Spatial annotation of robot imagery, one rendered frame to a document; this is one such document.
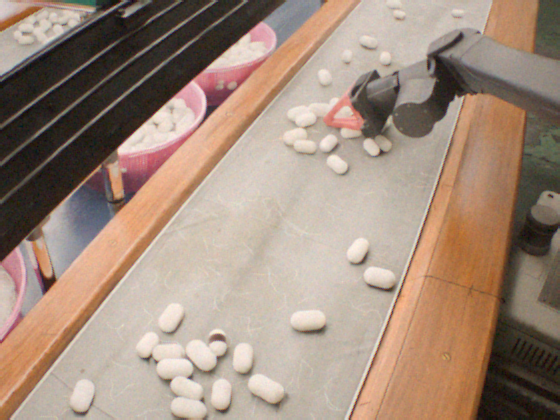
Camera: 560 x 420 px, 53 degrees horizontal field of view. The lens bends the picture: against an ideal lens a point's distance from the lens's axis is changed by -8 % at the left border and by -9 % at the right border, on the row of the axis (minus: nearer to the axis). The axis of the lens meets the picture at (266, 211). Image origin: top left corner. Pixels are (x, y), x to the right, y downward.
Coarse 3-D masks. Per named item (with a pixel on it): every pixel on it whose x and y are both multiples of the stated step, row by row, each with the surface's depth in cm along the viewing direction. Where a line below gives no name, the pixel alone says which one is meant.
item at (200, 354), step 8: (192, 344) 61; (200, 344) 61; (192, 352) 60; (200, 352) 60; (208, 352) 60; (192, 360) 60; (200, 360) 59; (208, 360) 59; (200, 368) 60; (208, 368) 60
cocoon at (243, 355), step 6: (240, 348) 61; (246, 348) 61; (252, 348) 61; (234, 354) 61; (240, 354) 60; (246, 354) 60; (252, 354) 61; (234, 360) 60; (240, 360) 59; (246, 360) 60; (252, 360) 60; (234, 366) 60; (240, 366) 59; (246, 366) 59
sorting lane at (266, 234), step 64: (448, 0) 143; (320, 64) 112; (256, 128) 94; (320, 128) 95; (448, 128) 97; (256, 192) 83; (320, 192) 83; (384, 192) 83; (192, 256) 73; (256, 256) 73; (320, 256) 74; (384, 256) 74; (128, 320) 65; (192, 320) 66; (256, 320) 66; (384, 320) 66; (64, 384) 58; (128, 384) 59; (320, 384) 60
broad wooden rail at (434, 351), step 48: (528, 0) 141; (528, 48) 118; (480, 96) 100; (480, 144) 89; (480, 192) 80; (432, 240) 73; (480, 240) 73; (432, 288) 66; (480, 288) 66; (384, 336) 64; (432, 336) 61; (480, 336) 61; (384, 384) 57; (432, 384) 57; (480, 384) 57
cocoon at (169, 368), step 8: (168, 360) 59; (176, 360) 59; (184, 360) 59; (160, 368) 58; (168, 368) 58; (176, 368) 58; (184, 368) 59; (192, 368) 59; (160, 376) 59; (168, 376) 58; (176, 376) 59; (184, 376) 59
